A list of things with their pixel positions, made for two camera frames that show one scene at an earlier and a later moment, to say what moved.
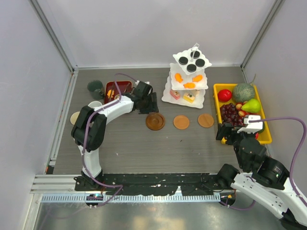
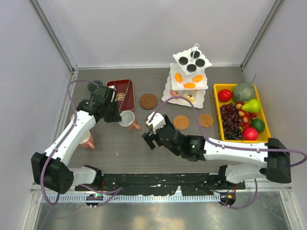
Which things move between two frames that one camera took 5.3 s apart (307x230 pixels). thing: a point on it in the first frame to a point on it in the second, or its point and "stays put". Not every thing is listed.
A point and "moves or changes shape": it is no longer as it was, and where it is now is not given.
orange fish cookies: [195, 78] stays put
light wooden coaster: [206, 120] stays put
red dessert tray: [123, 86] stays put
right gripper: [227, 128] to [149, 137]
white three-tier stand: [186, 82] stays put
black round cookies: [191, 67] stays put
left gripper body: [146, 107] to [112, 113]
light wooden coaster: [181, 122] stays put
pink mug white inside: [95, 104] moves or changes shape
